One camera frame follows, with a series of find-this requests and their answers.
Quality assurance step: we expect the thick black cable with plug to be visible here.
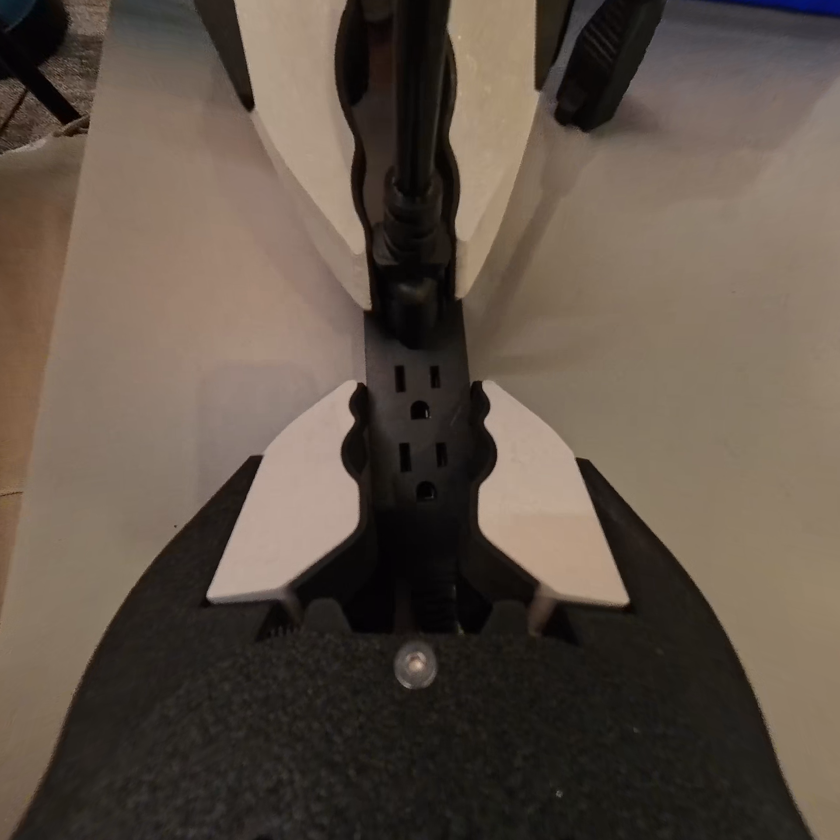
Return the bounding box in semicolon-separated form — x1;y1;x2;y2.
374;0;455;349

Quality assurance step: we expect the black chair base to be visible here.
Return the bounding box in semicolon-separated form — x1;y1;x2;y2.
0;0;89;127

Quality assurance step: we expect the black power strip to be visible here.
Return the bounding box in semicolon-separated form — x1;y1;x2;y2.
362;308;475;634

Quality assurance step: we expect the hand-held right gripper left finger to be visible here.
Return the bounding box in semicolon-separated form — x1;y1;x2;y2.
205;379;368;622

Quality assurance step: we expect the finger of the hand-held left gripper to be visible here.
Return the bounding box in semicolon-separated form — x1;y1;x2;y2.
438;0;569;301
230;0;376;311

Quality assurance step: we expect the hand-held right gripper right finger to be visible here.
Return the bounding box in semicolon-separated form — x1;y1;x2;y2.
471;381;632;635

